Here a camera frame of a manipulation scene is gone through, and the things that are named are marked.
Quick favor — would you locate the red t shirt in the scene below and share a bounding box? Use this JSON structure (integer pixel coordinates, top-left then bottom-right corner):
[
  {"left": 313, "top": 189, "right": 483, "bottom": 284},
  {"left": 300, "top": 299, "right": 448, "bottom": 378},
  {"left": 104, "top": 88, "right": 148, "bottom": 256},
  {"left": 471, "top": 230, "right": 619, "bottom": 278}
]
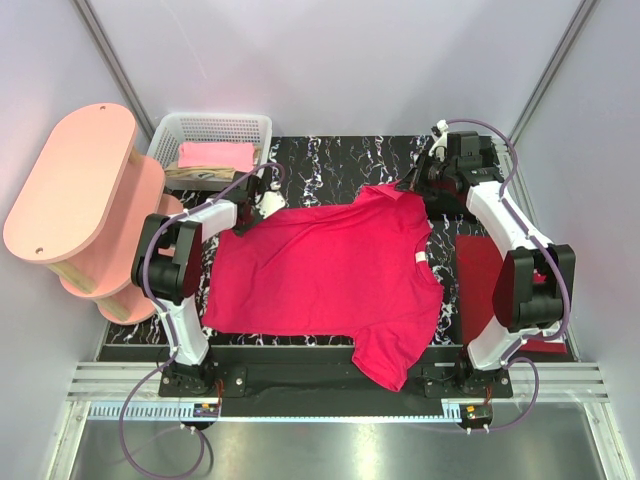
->
[{"left": 202, "top": 184, "right": 443, "bottom": 392}]

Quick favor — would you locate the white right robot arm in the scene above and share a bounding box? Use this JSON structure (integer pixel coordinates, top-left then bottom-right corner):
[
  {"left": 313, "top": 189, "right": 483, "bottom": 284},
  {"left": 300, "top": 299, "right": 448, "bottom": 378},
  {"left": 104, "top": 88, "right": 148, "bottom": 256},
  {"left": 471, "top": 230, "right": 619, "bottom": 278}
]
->
[{"left": 398, "top": 123, "right": 576, "bottom": 396}]

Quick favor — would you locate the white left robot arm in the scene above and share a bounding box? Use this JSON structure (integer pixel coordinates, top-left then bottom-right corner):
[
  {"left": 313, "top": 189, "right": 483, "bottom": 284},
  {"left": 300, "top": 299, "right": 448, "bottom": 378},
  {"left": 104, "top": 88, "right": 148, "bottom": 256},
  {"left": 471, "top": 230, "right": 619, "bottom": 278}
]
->
[{"left": 131, "top": 167, "right": 266, "bottom": 368}]

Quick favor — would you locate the black folded t shirt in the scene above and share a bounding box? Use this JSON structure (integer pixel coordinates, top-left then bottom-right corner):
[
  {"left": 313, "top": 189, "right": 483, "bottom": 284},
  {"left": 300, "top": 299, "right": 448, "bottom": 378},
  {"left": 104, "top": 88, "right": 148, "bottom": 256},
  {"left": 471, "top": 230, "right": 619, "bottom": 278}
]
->
[{"left": 421, "top": 147, "right": 502, "bottom": 222}]

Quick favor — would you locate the pink folded t shirt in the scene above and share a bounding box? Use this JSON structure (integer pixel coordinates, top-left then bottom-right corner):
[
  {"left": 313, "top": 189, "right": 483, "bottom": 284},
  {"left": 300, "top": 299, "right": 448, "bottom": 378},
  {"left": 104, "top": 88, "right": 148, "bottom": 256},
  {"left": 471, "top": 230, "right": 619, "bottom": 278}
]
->
[{"left": 177, "top": 142, "right": 255, "bottom": 173}]

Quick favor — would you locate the beige folded t shirt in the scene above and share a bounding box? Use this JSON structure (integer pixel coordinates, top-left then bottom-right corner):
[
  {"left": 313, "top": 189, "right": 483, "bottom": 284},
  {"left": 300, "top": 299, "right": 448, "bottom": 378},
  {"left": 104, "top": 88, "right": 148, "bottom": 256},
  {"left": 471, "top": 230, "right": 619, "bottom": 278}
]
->
[{"left": 164, "top": 147, "right": 262, "bottom": 181}]

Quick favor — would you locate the white plastic basket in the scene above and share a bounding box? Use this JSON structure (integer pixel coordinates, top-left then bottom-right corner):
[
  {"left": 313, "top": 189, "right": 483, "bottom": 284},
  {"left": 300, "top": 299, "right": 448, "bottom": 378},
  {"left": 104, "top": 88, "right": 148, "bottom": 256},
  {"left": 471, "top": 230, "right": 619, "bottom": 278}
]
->
[{"left": 147, "top": 113, "right": 272, "bottom": 191}]

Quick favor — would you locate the pink three tier shelf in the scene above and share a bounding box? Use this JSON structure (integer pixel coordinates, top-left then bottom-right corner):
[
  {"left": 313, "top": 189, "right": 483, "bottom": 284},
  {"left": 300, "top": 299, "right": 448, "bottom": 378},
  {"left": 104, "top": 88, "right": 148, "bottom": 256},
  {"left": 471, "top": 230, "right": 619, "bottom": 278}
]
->
[{"left": 3, "top": 103, "right": 183, "bottom": 325}]

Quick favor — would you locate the left orange connector board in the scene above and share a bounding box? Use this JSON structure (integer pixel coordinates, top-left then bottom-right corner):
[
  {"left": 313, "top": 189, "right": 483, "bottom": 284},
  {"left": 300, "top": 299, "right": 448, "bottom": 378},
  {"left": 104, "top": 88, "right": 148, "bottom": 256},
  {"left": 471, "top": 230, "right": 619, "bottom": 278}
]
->
[{"left": 193, "top": 400, "right": 221, "bottom": 418}]

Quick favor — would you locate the orange connector board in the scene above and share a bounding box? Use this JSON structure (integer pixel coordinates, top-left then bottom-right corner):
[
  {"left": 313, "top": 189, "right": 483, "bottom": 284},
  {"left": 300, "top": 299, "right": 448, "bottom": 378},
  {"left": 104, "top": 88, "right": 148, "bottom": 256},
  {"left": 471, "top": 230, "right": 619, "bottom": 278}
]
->
[
  {"left": 193, "top": 400, "right": 221, "bottom": 418},
  {"left": 461, "top": 403, "right": 493, "bottom": 424}
]

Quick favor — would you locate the right orange connector board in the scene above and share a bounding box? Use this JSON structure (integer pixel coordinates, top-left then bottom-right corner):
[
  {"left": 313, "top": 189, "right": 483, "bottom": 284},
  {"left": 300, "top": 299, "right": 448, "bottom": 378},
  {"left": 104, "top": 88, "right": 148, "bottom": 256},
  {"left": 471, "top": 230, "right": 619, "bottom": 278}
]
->
[{"left": 461, "top": 403, "right": 493, "bottom": 424}]

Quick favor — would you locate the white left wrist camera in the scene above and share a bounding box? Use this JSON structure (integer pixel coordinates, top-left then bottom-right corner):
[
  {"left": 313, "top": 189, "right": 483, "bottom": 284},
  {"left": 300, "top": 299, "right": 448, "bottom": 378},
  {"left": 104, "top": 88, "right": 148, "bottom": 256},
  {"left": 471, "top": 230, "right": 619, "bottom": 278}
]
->
[{"left": 256, "top": 181, "right": 286, "bottom": 219}]

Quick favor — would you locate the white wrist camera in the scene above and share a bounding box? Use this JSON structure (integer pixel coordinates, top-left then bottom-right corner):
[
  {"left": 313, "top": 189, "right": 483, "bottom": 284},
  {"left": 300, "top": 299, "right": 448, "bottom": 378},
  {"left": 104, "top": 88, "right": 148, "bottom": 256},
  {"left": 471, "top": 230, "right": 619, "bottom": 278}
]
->
[
  {"left": 256, "top": 181, "right": 286, "bottom": 219},
  {"left": 429, "top": 120, "right": 449, "bottom": 162}
]

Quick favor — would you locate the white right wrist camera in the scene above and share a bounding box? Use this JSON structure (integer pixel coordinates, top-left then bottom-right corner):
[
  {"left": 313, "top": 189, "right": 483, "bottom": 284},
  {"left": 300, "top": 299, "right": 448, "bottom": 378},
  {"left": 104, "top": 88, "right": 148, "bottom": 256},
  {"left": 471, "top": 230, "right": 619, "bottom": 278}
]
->
[{"left": 429, "top": 120, "right": 449, "bottom": 162}]

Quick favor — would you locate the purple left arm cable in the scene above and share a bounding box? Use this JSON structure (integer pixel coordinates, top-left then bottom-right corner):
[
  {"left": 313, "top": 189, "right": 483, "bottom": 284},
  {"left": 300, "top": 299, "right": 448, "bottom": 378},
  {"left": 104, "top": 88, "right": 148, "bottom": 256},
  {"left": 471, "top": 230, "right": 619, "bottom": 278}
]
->
[{"left": 118, "top": 162, "right": 287, "bottom": 476}]

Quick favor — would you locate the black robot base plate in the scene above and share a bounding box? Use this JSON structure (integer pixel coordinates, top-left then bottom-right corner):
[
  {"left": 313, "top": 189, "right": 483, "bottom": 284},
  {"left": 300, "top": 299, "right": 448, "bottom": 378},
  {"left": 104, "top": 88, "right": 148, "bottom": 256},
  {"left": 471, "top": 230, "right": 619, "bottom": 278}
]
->
[{"left": 159, "top": 345, "right": 513, "bottom": 420}]

